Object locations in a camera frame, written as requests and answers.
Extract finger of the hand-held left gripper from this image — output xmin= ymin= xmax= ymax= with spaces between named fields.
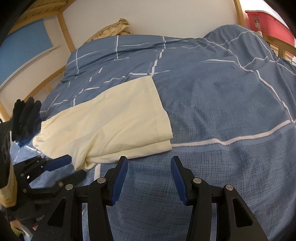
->
xmin=15 ymin=155 xmax=73 ymax=186
xmin=22 ymin=170 xmax=88 ymax=197

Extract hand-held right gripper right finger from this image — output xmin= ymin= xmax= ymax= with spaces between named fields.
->
xmin=170 ymin=156 xmax=270 ymax=241

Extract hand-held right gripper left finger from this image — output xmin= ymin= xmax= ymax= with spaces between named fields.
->
xmin=32 ymin=156 xmax=128 ymax=241

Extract cream pants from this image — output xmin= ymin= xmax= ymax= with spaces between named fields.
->
xmin=32 ymin=76 xmax=174 ymax=171

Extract person's left forearm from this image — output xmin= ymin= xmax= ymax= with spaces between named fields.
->
xmin=0 ymin=171 xmax=18 ymax=208

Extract person's left hand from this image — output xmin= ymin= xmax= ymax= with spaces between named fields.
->
xmin=11 ymin=97 xmax=42 ymax=142

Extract blue checked blanket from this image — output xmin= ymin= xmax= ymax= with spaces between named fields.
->
xmin=9 ymin=24 xmax=296 ymax=241

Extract tan patterned pillow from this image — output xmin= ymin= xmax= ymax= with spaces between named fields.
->
xmin=87 ymin=18 xmax=133 ymax=43

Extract red storage box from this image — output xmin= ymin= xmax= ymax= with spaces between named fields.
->
xmin=245 ymin=10 xmax=296 ymax=45

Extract blue wall panel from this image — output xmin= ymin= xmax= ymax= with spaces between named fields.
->
xmin=0 ymin=19 xmax=54 ymax=85

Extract wooden bed frame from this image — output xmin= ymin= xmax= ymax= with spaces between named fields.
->
xmin=0 ymin=0 xmax=296 ymax=121

